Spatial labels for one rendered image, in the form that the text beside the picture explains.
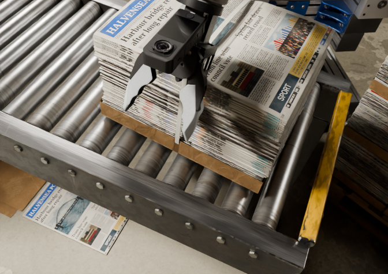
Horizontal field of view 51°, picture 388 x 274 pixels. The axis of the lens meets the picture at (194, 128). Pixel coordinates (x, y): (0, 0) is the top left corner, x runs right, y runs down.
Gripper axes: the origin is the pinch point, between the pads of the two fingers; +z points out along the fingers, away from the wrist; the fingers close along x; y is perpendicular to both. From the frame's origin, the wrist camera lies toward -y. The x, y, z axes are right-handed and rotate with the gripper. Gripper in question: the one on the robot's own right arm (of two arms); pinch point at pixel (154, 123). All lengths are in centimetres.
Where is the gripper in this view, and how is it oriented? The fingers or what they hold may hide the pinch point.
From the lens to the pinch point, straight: 64.9
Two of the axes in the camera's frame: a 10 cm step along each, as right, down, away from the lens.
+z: -3.3, 8.7, 3.6
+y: 3.5, -2.4, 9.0
